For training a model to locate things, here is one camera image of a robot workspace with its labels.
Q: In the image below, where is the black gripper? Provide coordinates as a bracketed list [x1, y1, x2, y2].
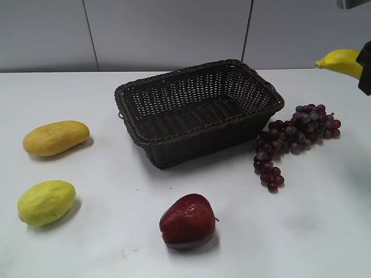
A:
[336, 0, 371, 96]

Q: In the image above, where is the yellow banana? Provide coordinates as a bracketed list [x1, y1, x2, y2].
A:
[314, 49, 363, 79]

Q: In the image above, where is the dark brown wicker basket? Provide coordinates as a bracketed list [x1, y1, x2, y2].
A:
[114, 60, 285, 169]

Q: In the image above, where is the purple grape bunch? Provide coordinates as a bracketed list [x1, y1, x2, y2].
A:
[253, 104, 341, 193]

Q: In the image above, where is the red apple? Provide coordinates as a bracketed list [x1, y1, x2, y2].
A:
[159, 193, 216, 250]

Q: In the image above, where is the yellow mango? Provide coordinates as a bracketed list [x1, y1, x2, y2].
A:
[23, 120, 90, 157]

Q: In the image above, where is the green-yellow lemon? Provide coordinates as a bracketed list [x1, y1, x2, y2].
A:
[17, 180, 76, 226]

